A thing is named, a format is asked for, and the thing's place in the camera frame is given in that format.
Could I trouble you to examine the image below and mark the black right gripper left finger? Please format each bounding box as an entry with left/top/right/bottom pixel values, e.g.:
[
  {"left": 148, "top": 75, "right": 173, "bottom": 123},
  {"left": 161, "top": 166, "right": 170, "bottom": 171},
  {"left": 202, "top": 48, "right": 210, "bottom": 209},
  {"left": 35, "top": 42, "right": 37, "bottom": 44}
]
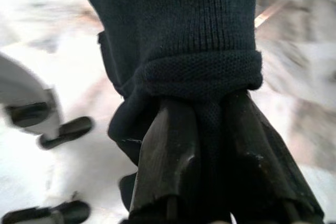
[{"left": 128, "top": 98, "right": 203, "bottom": 214}]

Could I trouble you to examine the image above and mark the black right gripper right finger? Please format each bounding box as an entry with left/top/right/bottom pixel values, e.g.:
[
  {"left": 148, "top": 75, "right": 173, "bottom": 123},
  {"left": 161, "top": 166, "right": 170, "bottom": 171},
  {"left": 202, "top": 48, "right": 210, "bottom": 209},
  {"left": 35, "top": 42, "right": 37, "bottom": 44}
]
[{"left": 223, "top": 90, "right": 325, "bottom": 219}]

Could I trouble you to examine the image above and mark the plain black shirt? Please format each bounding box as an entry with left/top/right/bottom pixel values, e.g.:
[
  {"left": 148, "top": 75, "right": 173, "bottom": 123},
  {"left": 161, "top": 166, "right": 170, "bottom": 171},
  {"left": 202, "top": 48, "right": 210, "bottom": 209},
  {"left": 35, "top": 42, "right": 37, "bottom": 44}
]
[{"left": 88, "top": 0, "right": 263, "bottom": 209}]

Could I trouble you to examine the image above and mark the black left robot foot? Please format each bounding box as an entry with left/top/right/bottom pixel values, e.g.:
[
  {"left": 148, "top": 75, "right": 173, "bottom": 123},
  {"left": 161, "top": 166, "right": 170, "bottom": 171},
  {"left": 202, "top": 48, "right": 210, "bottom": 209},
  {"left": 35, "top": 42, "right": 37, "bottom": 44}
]
[{"left": 38, "top": 115, "right": 94, "bottom": 149}]

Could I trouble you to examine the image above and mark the black robot foot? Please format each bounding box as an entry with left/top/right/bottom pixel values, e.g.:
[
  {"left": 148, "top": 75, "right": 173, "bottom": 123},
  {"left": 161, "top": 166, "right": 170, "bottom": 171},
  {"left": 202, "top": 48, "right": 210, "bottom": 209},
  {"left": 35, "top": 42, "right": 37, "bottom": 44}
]
[
  {"left": 38, "top": 115, "right": 94, "bottom": 149},
  {"left": 0, "top": 199, "right": 91, "bottom": 224}
]

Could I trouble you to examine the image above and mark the black right robot foot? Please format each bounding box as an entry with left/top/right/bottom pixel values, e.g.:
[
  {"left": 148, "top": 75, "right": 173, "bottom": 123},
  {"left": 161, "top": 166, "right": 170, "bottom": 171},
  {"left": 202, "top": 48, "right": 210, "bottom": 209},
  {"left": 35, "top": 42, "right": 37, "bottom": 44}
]
[{"left": 0, "top": 199, "right": 91, "bottom": 224}]

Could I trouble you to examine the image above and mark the grey left robot leg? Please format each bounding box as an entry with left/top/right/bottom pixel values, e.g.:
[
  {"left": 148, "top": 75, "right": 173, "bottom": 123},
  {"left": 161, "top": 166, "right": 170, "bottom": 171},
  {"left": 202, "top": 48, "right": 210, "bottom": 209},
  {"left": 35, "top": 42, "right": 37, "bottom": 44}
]
[{"left": 0, "top": 52, "right": 65, "bottom": 135}]

